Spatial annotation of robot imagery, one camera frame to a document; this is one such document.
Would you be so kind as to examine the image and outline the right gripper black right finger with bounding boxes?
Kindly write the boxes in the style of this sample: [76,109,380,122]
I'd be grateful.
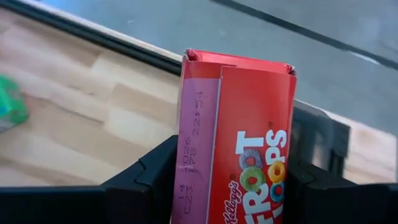
[282,159,398,224]

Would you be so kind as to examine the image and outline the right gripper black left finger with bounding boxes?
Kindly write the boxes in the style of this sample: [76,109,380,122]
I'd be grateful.
[0,134,179,224]

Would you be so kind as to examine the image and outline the red Froot Loops cereal box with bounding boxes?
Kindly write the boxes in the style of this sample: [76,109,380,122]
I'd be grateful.
[170,48,298,224]

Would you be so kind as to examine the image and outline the green Apple Jacks cereal box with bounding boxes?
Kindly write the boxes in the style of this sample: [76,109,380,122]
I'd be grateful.
[0,73,30,134]

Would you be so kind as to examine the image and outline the black table edge rail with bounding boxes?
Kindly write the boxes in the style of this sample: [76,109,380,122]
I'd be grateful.
[0,0,184,77]

